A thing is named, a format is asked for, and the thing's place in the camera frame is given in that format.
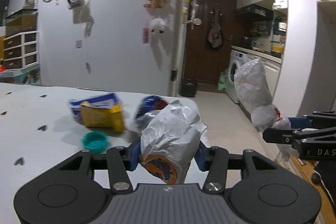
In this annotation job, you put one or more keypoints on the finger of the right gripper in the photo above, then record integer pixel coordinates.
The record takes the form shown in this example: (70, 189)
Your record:
(282, 136)
(317, 120)

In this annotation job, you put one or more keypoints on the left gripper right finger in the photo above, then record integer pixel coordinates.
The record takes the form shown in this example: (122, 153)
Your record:
(213, 160)

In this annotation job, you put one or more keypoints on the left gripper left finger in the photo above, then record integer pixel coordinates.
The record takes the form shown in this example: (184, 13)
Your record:
(119, 161)

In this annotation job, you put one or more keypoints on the teal plastic lid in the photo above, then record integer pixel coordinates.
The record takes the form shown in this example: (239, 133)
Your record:
(95, 141)

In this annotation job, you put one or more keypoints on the white paper wrapper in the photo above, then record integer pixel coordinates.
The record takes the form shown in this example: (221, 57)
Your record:
(170, 141)

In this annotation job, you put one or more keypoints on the white plastic bag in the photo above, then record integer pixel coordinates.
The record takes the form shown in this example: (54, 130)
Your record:
(252, 89)

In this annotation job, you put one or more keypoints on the crushed blue Pepsi can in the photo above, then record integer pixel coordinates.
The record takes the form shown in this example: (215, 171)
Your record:
(148, 108)

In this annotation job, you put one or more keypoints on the yellow snack box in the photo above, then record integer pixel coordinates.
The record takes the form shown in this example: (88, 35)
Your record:
(103, 118)

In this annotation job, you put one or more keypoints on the black floor basket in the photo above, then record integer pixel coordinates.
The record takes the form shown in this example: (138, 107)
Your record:
(188, 88)

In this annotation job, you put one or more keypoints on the green plastic bag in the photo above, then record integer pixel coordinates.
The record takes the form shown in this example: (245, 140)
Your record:
(223, 81)

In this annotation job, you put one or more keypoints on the blue cardboard box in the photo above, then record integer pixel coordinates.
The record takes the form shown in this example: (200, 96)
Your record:
(103, 101)

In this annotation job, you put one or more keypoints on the dark wooden door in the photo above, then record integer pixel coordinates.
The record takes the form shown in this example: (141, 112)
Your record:
(203, 62)

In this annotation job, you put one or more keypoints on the hanging brown bag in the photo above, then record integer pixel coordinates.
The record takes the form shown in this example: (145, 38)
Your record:
(215, 34)

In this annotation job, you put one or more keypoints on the white drawer cabinet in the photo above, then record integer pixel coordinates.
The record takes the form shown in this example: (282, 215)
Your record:
(21, 50)

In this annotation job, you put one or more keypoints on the pink hanging wall tag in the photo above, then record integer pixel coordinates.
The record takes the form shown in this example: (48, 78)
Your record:
(145, 35)

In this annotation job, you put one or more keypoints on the white plush wall toy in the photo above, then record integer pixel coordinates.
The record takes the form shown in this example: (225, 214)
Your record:
(158, 25)

